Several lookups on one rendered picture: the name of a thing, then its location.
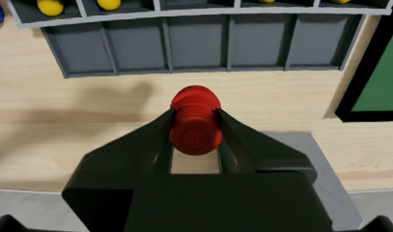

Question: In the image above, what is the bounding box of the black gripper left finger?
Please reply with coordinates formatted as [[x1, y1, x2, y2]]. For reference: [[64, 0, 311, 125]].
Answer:
[[73, 108, 175, 173]]

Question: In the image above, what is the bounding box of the red plug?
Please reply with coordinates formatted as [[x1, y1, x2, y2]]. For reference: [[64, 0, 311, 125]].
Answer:
[[169, 85, 221, 156]]

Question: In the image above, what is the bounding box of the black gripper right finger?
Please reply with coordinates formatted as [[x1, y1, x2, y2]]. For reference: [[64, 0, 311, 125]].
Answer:
[[216, 108, 318, 185]]

